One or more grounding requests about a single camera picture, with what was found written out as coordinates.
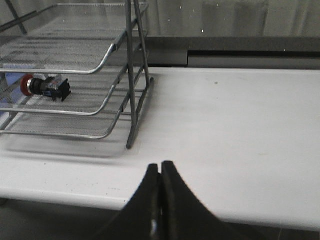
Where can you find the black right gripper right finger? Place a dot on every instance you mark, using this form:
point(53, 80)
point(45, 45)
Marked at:
point(184, 217)

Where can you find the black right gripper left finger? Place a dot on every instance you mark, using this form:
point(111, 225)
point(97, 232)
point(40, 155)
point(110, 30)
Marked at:
point(139, 219)

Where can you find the silver mesh tray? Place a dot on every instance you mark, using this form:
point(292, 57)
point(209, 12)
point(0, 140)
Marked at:
point(90, 94)
point(67, 126)
point(65, 38)

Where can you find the red emergency stop button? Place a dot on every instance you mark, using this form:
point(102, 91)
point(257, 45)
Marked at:
point(53, 87)

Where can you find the dark counter behind table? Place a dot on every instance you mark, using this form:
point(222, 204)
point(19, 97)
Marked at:
point(288, 53)

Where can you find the silver metal rack frame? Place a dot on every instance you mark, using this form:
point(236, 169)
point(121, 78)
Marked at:
point(137, 56)

